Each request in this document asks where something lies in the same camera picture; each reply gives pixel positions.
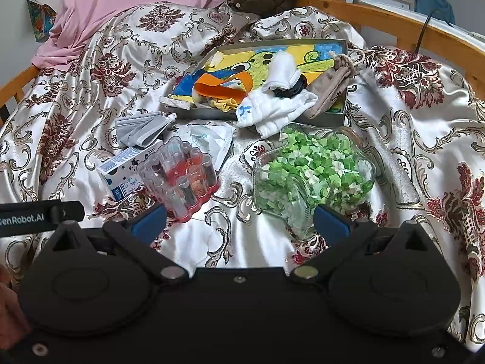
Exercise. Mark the clear box of small bottles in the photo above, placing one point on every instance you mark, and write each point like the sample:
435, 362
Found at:
180, 176

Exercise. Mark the beige drawstring pouch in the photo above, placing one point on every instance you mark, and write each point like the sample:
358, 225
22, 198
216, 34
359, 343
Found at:
331, 84

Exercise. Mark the cartoon painted tray box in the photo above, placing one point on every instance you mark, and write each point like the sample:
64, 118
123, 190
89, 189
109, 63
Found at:
312, 57

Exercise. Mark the person's left hand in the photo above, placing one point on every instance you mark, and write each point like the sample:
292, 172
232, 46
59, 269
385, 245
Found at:
14, 325

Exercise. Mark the blue white milk carton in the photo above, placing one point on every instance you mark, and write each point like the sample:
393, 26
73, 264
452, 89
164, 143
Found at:
120, 172

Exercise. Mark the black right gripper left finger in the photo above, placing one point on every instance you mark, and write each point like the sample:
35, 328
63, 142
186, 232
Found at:
134, 237

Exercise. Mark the navy dotted cloth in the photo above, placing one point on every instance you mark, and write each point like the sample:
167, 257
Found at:
299, 86

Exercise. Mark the glass jar of green stars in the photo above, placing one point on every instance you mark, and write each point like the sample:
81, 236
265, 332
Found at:
311, 167

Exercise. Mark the clear plastic wrapper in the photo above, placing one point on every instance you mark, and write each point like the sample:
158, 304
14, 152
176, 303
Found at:
213, 139

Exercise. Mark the yellow sock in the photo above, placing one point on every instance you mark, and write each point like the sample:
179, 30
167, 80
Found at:
225, 105

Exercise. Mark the colourful wall paper decoration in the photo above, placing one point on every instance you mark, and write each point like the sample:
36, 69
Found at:
42, 18

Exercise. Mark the blue cloth in background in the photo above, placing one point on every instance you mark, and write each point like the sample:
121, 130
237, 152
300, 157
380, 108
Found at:
440, 9

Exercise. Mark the white cloth with blue mark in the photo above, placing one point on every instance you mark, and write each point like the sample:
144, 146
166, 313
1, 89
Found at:
269, 113

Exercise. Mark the grey face mask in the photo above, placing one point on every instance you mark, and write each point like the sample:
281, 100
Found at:
142, 130

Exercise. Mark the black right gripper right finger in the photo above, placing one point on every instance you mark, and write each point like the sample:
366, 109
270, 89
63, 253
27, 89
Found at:
344, 237

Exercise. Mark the wooden bed frame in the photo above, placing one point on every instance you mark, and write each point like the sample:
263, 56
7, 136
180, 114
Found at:
411, 33

